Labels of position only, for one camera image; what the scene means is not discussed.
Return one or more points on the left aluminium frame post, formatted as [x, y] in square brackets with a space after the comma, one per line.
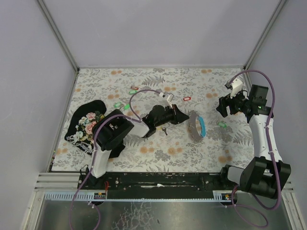
[46, 13]

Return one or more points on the left white cable duct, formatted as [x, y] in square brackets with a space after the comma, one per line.
[80, 196]

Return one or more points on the right white cable duct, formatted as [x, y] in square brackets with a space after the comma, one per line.
[222, 196]

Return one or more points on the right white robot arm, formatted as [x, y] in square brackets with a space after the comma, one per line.
[266, 174]

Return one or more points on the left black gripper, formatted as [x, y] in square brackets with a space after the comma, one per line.
[174, 114]

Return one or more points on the right aluminium frame post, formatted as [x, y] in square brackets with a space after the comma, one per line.
[270, 24]

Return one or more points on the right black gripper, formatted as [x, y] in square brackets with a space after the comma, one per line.
[227, 105]

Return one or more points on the white cable duct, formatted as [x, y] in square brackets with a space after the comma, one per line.
[80, 196]
[222, 196]

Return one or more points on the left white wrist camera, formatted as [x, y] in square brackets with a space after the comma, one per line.
[169, 98]

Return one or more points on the black floral cloth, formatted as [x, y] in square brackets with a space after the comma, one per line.
[82, 122]

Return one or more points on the red key tag far left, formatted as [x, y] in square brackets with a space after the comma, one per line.
[134, 87]

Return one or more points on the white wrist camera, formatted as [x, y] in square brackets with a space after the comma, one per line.
[235, 86]
[169, 98]

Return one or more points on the floral table mat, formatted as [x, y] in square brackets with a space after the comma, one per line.
[176, 152]

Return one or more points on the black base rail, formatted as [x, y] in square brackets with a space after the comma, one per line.
[157, 185]

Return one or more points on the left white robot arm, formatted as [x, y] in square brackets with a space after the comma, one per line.
[110, 132]

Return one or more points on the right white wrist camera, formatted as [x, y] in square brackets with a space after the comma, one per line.
[235, 86]

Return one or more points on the aluminium frame post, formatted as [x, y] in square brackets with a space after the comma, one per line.
[270, 24]
[46, 13]

